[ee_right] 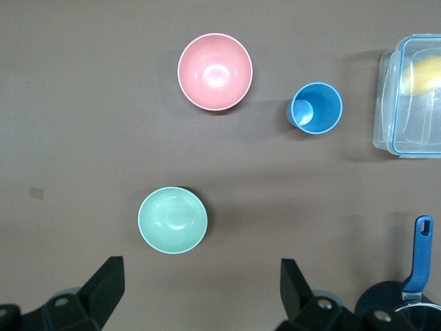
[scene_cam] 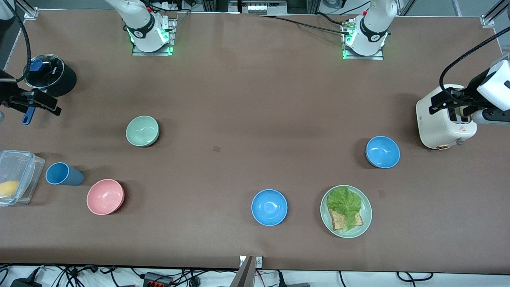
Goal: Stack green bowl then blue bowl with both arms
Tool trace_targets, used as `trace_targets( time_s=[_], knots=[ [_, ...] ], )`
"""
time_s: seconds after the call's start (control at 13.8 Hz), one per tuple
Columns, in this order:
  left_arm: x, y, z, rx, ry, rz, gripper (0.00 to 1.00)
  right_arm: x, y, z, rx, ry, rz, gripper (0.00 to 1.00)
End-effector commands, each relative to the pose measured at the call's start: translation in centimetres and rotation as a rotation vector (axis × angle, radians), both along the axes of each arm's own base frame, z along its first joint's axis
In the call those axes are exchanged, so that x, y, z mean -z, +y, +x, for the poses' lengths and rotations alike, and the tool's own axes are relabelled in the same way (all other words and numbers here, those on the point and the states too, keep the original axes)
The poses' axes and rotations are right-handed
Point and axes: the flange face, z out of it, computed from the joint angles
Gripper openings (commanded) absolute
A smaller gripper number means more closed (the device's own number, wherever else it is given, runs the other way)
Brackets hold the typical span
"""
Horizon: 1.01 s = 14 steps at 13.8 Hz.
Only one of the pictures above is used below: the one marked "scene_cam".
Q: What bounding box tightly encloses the blue cup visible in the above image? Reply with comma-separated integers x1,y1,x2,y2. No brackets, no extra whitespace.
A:
45,162,84,187

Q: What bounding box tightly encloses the green bowl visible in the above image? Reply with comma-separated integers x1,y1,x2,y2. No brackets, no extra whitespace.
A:
126,115,160,147

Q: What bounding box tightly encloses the black plug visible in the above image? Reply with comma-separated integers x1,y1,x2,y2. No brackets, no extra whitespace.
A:
277,271,311,287

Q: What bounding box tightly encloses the glass lid with blue knob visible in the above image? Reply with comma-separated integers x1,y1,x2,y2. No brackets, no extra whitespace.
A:
23,54,65,89

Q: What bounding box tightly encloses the pink bowl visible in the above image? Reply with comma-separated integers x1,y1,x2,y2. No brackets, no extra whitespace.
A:
86,179,125,216

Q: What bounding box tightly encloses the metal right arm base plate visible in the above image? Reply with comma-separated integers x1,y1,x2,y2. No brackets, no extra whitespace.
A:
131,16,177,56

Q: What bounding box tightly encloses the yellow fruit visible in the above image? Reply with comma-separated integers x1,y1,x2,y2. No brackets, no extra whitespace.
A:
0,180,20,199

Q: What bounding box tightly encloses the short black table cable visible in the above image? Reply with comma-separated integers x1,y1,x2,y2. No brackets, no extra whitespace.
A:
315,12,348,26

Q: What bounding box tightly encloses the clear plastic container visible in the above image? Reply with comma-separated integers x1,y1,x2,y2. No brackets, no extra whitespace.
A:
0,150,45,206

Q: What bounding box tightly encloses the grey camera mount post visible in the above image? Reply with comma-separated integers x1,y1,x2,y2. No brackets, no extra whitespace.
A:
229,256,255,287

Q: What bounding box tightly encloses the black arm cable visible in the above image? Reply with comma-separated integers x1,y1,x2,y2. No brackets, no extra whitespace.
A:
0,0,32,84
439,26,510,106

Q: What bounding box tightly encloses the long black table cable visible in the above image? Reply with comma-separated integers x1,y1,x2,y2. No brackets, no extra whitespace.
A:
258,15,351,35

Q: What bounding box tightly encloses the black pot with blue handle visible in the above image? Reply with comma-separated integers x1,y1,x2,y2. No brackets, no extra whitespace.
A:
22,54,77,125

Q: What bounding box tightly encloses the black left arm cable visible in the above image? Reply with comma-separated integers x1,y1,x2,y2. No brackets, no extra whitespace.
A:
439,26,510,106

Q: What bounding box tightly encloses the toast slice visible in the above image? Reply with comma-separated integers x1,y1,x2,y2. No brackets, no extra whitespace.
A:
329,208,364,231

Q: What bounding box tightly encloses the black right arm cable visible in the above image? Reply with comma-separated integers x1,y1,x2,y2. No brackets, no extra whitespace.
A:
0,0,32,84

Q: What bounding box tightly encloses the aluminium frame corner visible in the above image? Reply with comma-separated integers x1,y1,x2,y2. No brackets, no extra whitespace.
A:
16,0,39,20
480,0,510,28

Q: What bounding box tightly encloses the black red power strip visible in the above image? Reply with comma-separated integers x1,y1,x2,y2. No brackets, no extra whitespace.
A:
143,272,173,287

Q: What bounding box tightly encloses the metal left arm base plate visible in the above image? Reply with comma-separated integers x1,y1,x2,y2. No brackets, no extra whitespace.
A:
342,19,385,61

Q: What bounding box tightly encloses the blue bowl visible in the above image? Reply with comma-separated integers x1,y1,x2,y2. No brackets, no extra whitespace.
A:
251,189,288,227
365,136,400,169

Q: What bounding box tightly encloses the green lettuce leaf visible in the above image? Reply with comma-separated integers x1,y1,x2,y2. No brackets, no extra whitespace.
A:
327,186,362,233

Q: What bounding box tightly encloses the black power adapter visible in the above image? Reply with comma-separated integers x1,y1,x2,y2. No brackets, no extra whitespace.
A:
10,268,43,287

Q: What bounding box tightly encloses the green plate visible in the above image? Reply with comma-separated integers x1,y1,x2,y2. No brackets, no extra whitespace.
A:
320,185,373,239

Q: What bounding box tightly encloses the white toaster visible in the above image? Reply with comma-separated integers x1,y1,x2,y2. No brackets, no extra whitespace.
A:
416,84,477,150

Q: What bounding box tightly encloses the grey control box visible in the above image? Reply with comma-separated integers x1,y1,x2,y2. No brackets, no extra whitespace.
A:
239,0,288,16

